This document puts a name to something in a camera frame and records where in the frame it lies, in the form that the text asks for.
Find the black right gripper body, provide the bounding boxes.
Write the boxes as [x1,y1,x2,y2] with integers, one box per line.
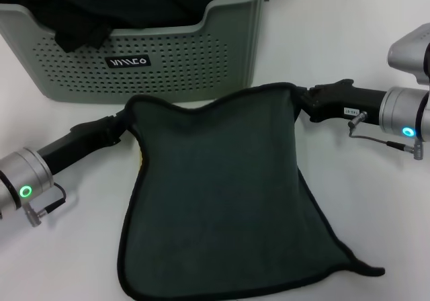
[310,84,387,127]

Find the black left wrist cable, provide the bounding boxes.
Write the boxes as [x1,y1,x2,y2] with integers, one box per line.
[23,183,68,228]

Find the gray right wrist cable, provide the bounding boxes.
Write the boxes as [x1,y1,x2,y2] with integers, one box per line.
[347,111,425,161]

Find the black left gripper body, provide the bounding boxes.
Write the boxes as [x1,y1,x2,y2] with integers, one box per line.
[36,118,118,177]

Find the gray-green perforated storage box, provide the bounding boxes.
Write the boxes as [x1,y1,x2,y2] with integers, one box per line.
[0,0,271,105]

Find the black cloth draped over rim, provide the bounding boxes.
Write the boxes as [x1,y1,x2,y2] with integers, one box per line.
[54,20,114,54]

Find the dark green towel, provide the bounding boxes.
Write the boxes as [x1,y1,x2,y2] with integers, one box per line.
[117,82,386,297]

